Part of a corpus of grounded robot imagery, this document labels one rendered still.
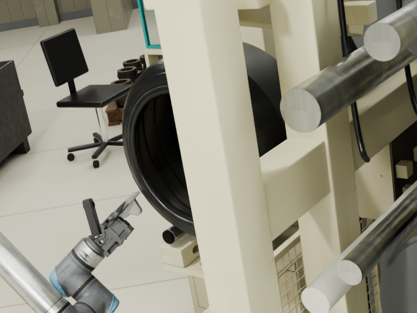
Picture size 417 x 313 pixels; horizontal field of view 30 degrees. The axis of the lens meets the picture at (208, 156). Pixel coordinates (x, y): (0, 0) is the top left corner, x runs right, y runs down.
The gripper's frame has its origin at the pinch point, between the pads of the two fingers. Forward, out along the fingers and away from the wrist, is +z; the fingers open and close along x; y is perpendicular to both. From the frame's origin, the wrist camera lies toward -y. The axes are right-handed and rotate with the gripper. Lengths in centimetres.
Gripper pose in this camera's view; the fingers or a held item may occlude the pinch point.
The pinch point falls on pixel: (134, 192)
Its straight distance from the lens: 233.5
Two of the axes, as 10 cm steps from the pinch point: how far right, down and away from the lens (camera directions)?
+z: 6.8, -7.3, -0.4
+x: -0.4, 0.2, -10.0
